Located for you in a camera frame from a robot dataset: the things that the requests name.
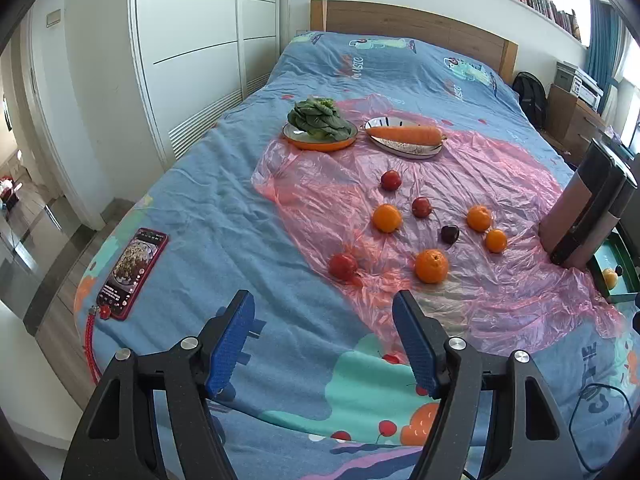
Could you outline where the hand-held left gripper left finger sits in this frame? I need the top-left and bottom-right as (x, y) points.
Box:
(60, 289), (267, 480)

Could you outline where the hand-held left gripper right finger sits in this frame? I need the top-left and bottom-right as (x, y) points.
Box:
(391, 289), (586, 480)

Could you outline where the large orange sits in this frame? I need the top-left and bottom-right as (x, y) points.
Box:
(414, 249), (449, 285)
(372, 203), (403, 234)

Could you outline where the wooden drawer cabinet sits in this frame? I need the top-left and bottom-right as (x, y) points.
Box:
(545, 82), (608, 153)

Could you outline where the pink plastic sheet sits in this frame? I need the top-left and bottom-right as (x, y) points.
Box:
(251, 94), (626, 356)

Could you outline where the green tray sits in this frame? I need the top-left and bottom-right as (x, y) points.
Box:
(587, 237), (640, 306)

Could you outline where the black backpack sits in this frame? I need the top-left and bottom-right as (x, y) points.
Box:
(511, 71), (548, 131)

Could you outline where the smartphone in red case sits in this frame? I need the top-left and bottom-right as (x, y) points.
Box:
(96, 228), (169, 322)

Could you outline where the white printer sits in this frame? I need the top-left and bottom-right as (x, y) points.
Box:
(554, 60), (605, 108)

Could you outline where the blue printed blanket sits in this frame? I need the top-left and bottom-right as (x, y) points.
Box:
(74, 30), (640, 480)

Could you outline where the teal curtain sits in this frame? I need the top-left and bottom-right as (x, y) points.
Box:
(585, 0), (628, 121)

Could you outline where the white oval patterned plate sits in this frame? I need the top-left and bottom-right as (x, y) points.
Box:
(364, 116), (445, 160)

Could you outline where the carrot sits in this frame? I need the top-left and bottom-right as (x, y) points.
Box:
(365, 126), (447, 146)

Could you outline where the round orange plate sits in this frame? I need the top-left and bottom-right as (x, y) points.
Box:
(282, 121), (360, 153)

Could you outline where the wooden headboard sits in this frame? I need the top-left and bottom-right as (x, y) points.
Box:
(310, 0), (519, 83)

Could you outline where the green bok choy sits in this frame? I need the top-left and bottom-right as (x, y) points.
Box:
(287, 96), (351, 142)

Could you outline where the white wardrobe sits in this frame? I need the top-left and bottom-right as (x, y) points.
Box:
(127, 0), (281, 161)

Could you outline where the red phone lanyard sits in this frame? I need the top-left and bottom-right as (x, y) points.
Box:
(85, 305), (113, 386)

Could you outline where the black cable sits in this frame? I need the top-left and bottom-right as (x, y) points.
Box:
(570, 382), (636, 476)

